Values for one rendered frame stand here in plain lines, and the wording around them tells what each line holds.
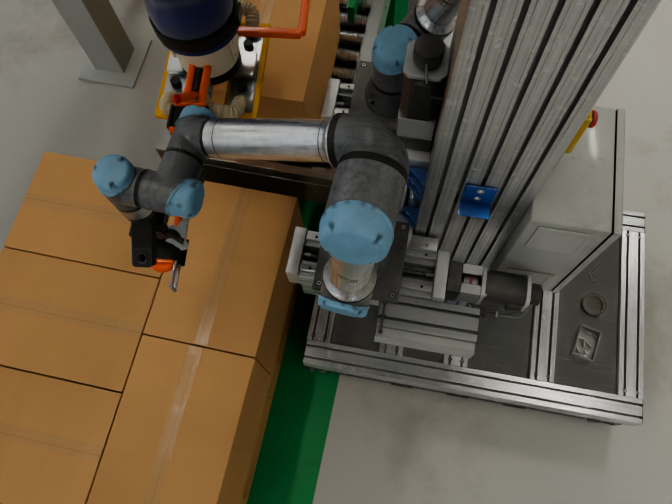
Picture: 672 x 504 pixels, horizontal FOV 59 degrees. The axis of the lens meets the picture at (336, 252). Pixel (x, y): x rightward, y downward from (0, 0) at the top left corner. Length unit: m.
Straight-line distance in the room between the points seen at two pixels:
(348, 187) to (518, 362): 1.60
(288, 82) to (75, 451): 1.34
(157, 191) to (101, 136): 2.06
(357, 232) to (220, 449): 1.24
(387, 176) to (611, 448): 1.95
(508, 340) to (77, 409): 1.55
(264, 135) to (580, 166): 0.79
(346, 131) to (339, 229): 0.18
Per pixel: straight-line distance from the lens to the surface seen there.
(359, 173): 0.93
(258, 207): 2.18
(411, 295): 1.60
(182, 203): 1.12
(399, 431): 2.51
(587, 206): 1.50
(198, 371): 2.05
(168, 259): 1.44
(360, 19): 2.62
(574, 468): 2.64
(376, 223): 0.90
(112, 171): 1.16
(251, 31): 1.74
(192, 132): 1.17
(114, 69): 3.35
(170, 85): 1.83
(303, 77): 1.94
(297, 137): 1.05
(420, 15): 1.64
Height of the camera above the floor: 2.50
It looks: 70 degrees down
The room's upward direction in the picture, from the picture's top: 6 degrees counter-clockwise
